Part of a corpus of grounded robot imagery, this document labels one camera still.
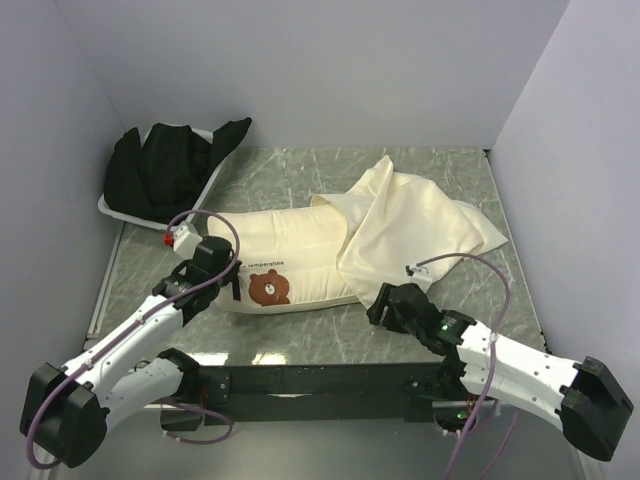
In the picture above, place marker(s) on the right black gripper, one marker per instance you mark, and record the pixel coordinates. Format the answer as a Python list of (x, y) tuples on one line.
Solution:
[(376, 310)]

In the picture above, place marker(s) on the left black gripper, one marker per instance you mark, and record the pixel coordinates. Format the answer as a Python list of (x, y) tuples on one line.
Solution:
[(231, 275)]

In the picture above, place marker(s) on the cream pillowcase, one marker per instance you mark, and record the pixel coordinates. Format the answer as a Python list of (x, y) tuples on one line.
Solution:
[(397, 219)]

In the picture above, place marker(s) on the cream bear print pillow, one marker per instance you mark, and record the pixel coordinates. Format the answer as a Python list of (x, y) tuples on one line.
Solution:
[(288, 261)]

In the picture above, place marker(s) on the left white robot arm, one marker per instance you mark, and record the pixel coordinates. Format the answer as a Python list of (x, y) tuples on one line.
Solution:
[(69, 410)]

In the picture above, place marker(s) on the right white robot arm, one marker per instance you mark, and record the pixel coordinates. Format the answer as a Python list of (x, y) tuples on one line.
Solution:
[(582, 399)]

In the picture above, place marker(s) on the black cloth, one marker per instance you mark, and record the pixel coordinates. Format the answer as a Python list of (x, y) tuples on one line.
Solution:
[(165, 170)]

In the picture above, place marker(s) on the white plastic tray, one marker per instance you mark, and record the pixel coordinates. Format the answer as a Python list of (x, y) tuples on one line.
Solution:
[(150, 220)]

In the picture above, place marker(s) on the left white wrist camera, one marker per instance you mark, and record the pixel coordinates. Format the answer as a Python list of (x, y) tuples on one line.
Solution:
[(183, 240)]

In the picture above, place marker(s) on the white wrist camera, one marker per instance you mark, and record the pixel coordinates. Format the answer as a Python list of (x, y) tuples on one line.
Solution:
[(183, 240), (419, 275)]

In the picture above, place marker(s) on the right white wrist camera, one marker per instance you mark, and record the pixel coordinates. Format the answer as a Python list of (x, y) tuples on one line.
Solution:
[(419, 275)]

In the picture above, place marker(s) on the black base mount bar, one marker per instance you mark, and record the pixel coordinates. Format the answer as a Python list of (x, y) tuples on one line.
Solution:
[(260, 393)]

